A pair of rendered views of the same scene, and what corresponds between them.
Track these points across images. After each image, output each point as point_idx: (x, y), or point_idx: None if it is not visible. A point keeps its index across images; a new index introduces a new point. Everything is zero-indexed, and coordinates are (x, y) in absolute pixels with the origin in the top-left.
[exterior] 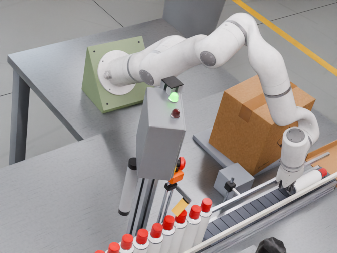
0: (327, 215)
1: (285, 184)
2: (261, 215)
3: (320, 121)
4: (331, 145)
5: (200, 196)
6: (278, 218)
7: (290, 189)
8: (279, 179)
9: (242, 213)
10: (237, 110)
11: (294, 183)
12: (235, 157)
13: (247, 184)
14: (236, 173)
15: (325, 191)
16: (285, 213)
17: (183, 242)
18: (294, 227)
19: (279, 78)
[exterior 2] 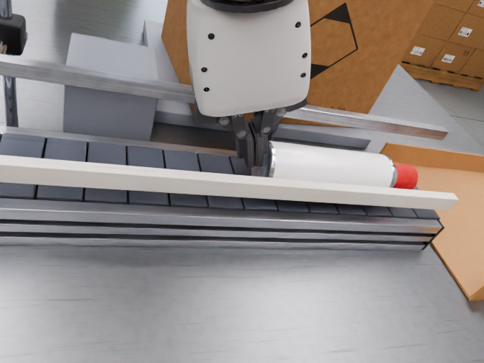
0: (360, 310)
1: (199, 94)
2: (40, 170)
3: (448, 127)
4: (456, 160)
5: (0, 92)
6: (160, 234)
7: (247, 153)
8: (190, 73)
9: (16, 151)
10: None
11: (263, 131)
12: (181, 65)
13: (126, 95)
14: (115, 57)
15: (391, 235)
16: (199, 232)
17: None
18: (204, 294)
19: None
